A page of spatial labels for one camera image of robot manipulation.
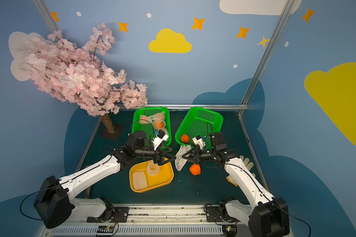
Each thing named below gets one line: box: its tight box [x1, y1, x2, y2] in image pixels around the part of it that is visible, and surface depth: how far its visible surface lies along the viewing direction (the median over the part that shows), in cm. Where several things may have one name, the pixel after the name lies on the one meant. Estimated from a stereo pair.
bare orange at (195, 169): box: [189, 163, 202, 176], surface depth 87 cm
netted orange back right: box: [148, 111, 166, 122], surface depth 113 cm
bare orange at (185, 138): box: [180, 133, 190, 144], surface depth 103 cm
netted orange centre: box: [152, 119, 166, 130], surface depth 107 cm
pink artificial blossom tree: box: [17, 23, 148, 135], surface depth 70 cm
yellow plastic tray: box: [129, 158, 175, 194], surface depth 85 cm
